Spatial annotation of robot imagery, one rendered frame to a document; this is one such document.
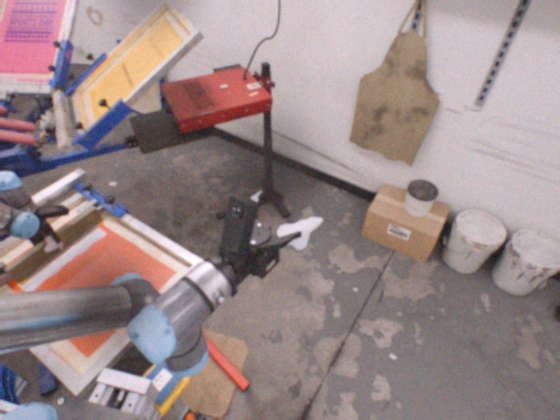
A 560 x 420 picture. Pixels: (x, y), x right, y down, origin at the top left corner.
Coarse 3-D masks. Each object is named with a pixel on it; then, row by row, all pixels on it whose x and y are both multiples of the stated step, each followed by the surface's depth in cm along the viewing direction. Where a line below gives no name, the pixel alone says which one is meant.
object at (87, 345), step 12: (24, 252) 148; (72, 264) 144; (60, 276) 140; (72, 276) 140; (12, 288) 137; (48, 288) 137; (84, 336) 123; (96, 336) 123; (108, 336) 123; (84, 348) 120; (96, 348) 120
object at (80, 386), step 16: (128, 224) 155; (16, 240) 149; (160, 240) 148; (0, 256) 146; (176, 256) 145; (192, 256) 143; (48, 352) 116; (112, 352) 116; (64, 368) 113; (96, 368) 113; (64, 384) 109; (80, 384) 109
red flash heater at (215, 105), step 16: (192, 80) 223; (208, 80) 223; (224, 80) 223; (240, 80) 223; (256, 80) 223; (176, 96) 209; (192, 96) 209; (208, 96) 209; (224, 96) 209; (240, 96) 209; (256, 96) 209; (176, 112) 197; (192, 112) 197; (208, 112) 197; (224, 112) 201; (240, 112) 206; (256, 112) 211; (192, 128) 199
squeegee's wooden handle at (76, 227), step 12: (84, 216) 137; (96, 216) 142; (60, 228) 133; (72, 228) 135; (84, 228) 139; (72, 240) 137; (36, 252) 126; (48, 252) 130; (12, 264) 122; (24, 264) 124; (36, 264) 128; (12, 276) 123; (24, 276) 126
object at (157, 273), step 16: (64, 224) 159; (112, 240) 153; (128, 240) 153; (80, 256) 147; (96, 256) 147; (144, 256) 147; (144, 272) 142; (160, 272) 141; (176, 272) 141; (160, 288) 136
